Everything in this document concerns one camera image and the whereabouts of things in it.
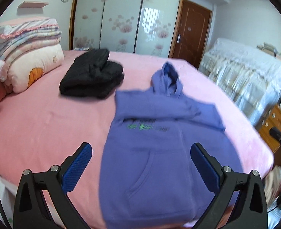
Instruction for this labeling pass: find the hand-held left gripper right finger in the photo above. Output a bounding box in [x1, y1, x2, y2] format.
[190, 142, 268, 229]

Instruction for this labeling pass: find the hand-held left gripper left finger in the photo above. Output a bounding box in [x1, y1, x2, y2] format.
[13, 142, 93, 229]

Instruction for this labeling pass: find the purple zip hoodie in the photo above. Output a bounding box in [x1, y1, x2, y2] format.
[99, 61, 245, 229]

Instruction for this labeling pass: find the wooden drawer cabinet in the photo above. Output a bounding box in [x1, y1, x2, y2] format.
[259, 104, 281, 163]

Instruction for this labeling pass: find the pink bed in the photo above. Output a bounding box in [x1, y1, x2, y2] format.
[0, 50, 275, 229]

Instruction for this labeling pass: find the lace covered furniture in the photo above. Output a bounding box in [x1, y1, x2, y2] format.
[199, 38, 281, 127]

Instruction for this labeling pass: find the black puffer jacket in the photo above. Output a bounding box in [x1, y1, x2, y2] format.
[59, 48, 125, 99]

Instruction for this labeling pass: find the stack of books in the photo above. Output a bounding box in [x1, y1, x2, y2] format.
[256, 42, 281, 65]

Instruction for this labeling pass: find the cream flower print quilt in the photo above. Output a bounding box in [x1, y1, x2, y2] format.
[4, 43, 65, 94]

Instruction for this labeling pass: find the striped folded quilt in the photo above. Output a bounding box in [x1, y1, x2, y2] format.
[0, 29, 63, 61]

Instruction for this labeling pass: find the brown wooden door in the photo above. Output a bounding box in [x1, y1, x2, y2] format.
[169, 0, 213, 68]

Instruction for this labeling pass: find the white pillow with pink ruffle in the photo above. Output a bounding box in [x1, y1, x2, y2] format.
[0, 17, 60, 44]

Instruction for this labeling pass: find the floral sliding door wardrobe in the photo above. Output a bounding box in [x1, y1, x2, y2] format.
[69, 0, 184, 59]

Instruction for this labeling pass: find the pink wall shelf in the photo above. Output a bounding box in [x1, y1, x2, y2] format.
[17, 1, 50, 9]

